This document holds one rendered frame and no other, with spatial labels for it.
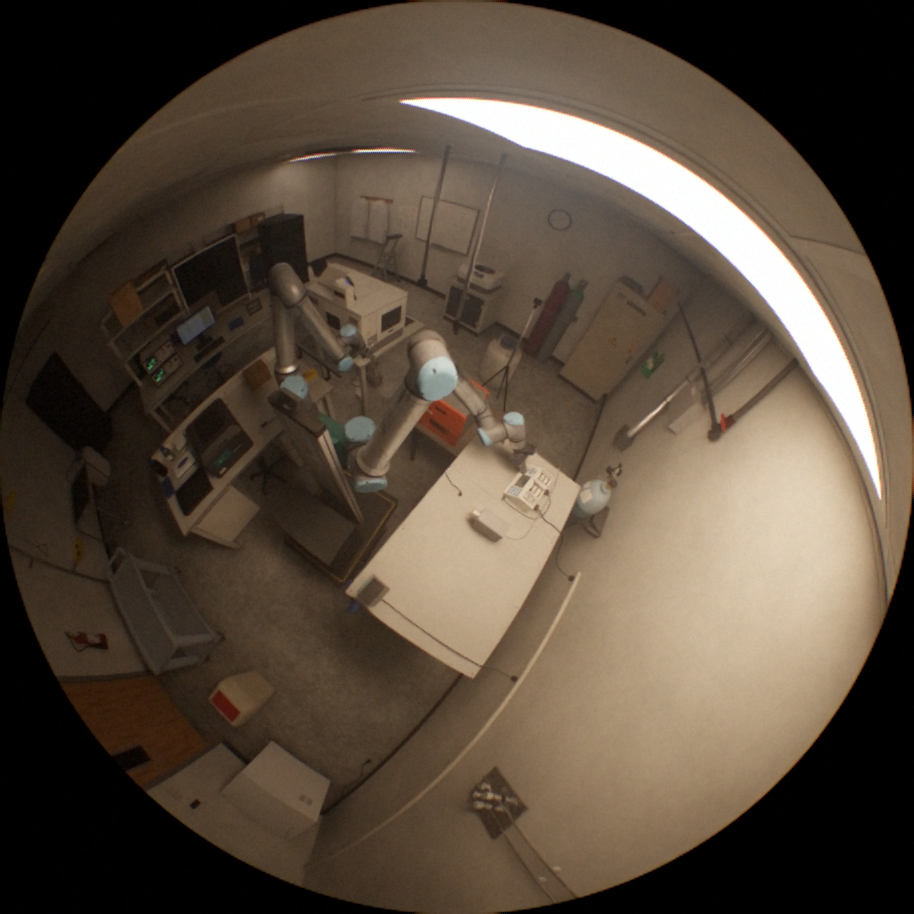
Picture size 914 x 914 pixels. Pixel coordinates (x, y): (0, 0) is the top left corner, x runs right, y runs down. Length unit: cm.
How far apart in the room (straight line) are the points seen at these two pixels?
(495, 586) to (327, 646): 194
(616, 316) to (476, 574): 361
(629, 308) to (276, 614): 533
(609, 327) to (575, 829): 449
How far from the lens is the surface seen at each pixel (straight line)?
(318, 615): 281
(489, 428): 123
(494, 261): 469
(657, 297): 398
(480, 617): 129
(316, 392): 246
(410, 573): 124
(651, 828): 109
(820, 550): 109
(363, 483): 113
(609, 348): 424
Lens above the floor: 267
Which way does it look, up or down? 60 degrees down
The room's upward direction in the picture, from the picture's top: 23 degrees clockwise
